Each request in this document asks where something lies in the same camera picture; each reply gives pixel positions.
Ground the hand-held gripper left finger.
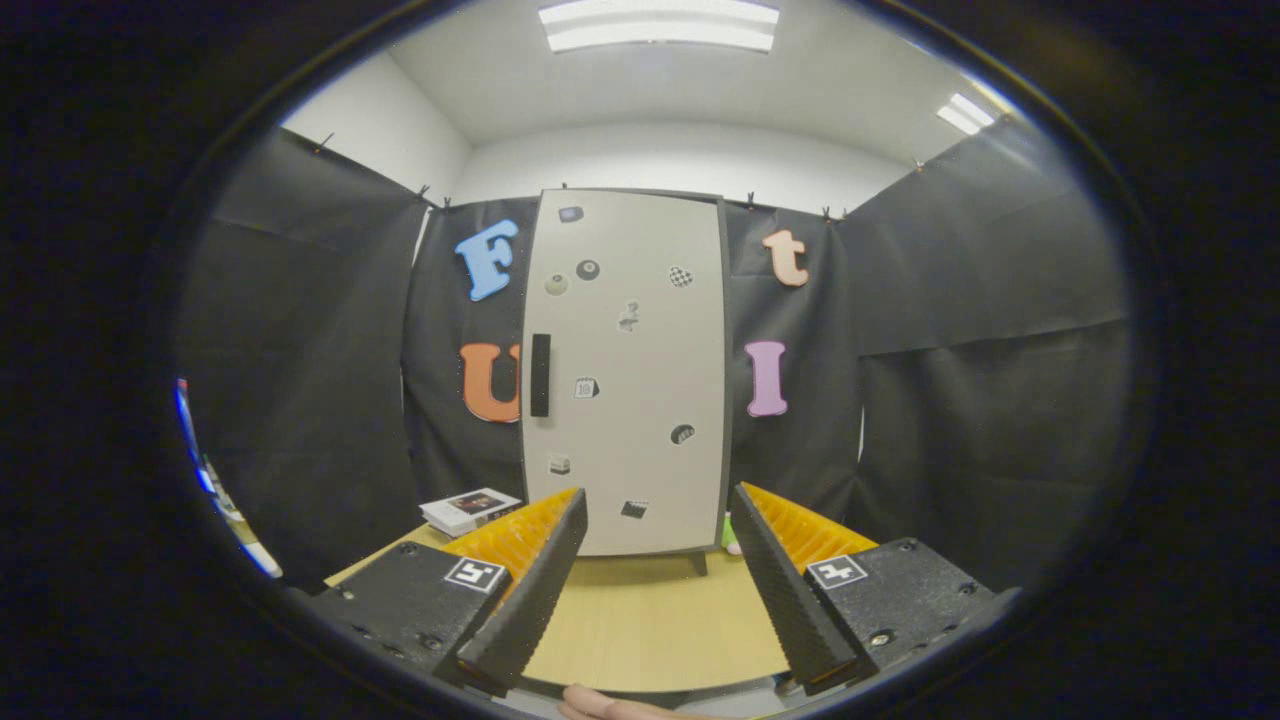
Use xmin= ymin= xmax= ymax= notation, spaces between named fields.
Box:
xmin=300 ymin=487 xmax=589 ymax=698

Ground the black door handle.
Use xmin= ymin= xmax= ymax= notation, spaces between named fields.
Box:
xmin=530 ymin=334 xmax=552 ymax=418

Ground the small ceiling light panel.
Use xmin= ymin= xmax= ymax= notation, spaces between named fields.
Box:
xmin=936 ymin=92 xmax=997 ymax=136

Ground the beige shoe cabinet door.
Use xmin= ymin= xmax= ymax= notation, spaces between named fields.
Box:
xmin=524 ymin=192 xmax=729 ymax=558

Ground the stack of books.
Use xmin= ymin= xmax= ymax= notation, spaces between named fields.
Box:
xmin=419 ymin=487 xmax=523 ymax=539

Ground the black backdrop cloth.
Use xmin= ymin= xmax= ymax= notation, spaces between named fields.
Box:
xmin=180 ymin=115 xmax=1136 ymax=593

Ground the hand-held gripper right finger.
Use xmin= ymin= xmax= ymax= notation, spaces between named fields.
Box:
xmin=730 ymin=482 xmax=1021 ymax=696

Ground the grey shoe cabinet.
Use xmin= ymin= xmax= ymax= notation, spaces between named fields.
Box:
xmin=520 ymin=187 xmax=734 ymax=577

